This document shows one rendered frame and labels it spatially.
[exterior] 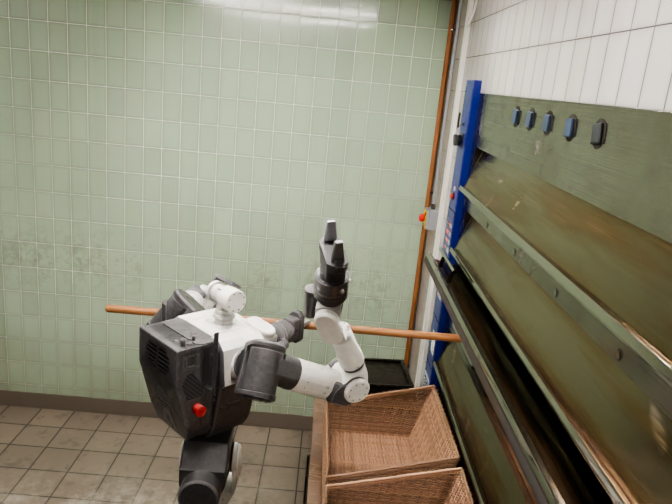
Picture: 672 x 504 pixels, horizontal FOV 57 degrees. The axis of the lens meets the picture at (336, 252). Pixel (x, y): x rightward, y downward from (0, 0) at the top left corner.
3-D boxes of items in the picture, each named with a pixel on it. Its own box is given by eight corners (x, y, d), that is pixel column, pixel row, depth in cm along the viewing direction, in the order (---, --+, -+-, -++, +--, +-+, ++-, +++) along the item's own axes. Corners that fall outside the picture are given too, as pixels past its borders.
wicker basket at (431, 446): (428, 438, 282) (436, 383, 275) (452, 524, 228) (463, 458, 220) (321, 430, 280) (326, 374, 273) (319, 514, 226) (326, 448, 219)
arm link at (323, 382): (354, 417, 177) (292, 401, 165) (335, 390, 188) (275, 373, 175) (375, 384, 175) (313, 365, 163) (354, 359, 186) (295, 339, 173)
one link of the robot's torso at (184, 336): (188, 471, 161) (192, 345, 152) (126, 415, 184) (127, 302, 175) (277, 434, 182) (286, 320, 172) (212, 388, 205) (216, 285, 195)
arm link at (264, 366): (295, 401, 163) (252, 390, 156) (276, 399, 170) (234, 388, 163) (305, 357, 167) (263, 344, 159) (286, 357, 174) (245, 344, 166)
